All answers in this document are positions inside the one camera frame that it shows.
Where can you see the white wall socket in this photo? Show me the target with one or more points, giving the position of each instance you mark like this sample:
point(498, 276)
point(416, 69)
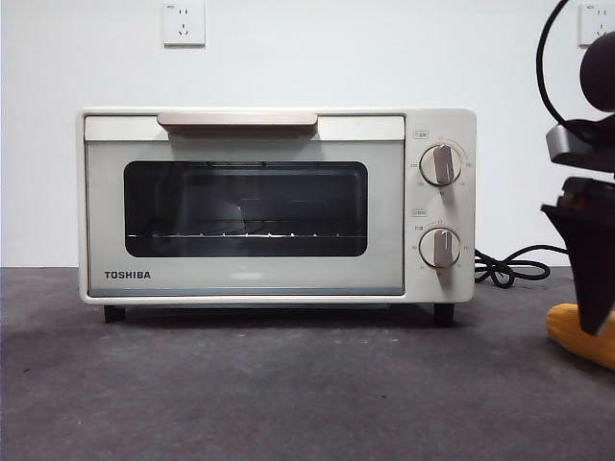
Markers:
point(184, 24)
point(596, 16)

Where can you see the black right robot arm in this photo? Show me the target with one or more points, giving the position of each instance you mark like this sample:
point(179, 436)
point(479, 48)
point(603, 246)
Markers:
point(598, 72)

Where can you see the cream Toshiba toaster oven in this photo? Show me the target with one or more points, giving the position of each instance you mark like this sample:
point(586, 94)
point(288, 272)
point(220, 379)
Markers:
point(442, 206)

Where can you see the yellow corn cob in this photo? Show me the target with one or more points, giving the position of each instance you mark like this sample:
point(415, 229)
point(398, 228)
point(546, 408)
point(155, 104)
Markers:
point(562, 322)

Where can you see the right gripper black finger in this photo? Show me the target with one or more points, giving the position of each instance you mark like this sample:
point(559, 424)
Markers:
point(593, 269)

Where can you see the cream oven knob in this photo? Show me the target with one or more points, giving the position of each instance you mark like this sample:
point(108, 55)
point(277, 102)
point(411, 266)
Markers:
point(442, 165)
point(439, 248)

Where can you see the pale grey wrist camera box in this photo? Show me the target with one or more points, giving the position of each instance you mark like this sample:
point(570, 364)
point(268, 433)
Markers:
point(559, 144)

